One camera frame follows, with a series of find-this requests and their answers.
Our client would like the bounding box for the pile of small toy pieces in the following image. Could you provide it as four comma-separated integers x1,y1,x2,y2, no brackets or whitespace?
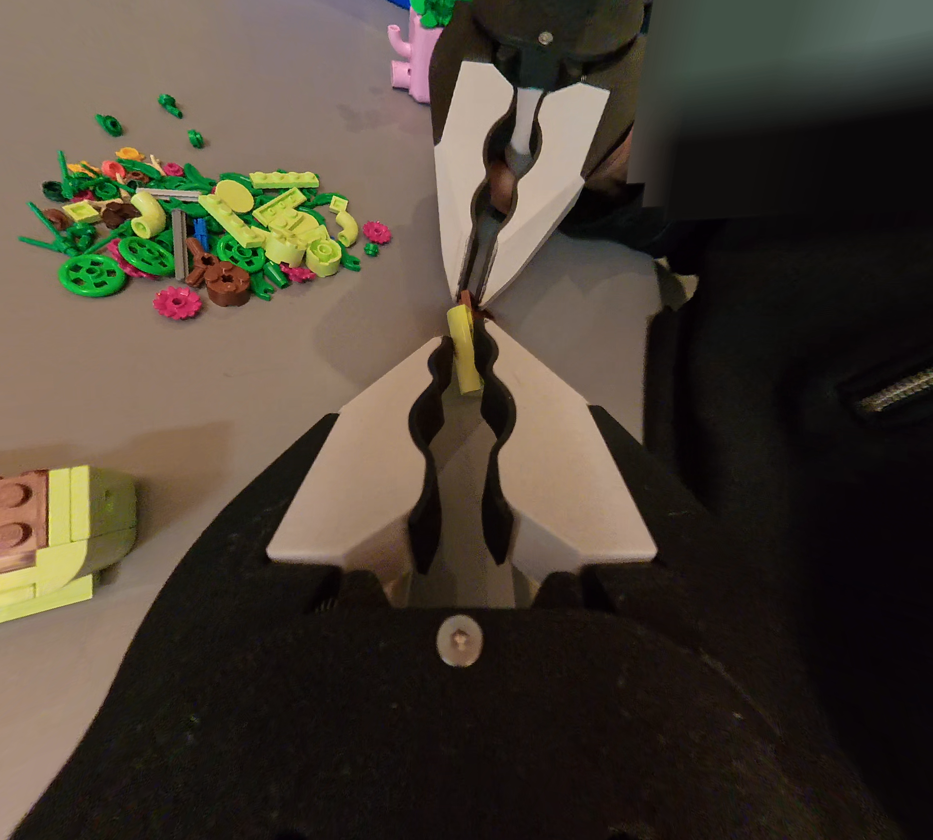
18,93,395,324

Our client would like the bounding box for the person's right forearm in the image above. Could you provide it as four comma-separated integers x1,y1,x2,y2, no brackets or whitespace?
557,180,660,254

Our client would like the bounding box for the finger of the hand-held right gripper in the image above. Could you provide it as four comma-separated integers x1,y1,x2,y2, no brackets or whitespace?
477,83,613,312
433,59,516,305

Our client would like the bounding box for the lime and brown toy panel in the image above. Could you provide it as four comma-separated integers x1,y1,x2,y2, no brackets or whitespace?
445,290,489,398

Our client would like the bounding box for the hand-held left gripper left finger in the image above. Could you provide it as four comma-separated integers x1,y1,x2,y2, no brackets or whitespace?
265,336,453,593

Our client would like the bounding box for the lime toy brick pot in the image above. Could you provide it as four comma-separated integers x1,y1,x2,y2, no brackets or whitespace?
0,464,139,624

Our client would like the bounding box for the person's right hand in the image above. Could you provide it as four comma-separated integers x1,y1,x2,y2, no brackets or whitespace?
487,133,632,218

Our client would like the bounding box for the person's black jacket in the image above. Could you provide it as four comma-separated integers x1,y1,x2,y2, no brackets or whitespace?
641,111,933,840

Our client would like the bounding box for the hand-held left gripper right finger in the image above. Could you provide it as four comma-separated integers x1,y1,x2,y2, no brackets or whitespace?
477,323,658,593

